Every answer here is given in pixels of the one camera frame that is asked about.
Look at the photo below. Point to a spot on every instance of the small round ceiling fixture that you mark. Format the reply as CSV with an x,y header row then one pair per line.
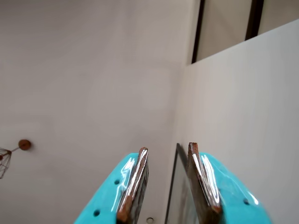
x,y
150,220

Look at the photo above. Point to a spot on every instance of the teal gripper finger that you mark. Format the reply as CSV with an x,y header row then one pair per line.
x,y
112,198
229,200

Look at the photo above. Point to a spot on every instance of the round wooden ceiling mount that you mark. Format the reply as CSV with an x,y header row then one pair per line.
x,y
24,144

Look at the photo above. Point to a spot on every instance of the black framed picture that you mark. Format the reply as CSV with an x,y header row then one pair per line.
x,y
180,186

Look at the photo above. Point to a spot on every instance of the black window frame bar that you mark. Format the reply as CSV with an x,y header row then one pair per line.
x,y
253,18
198,30

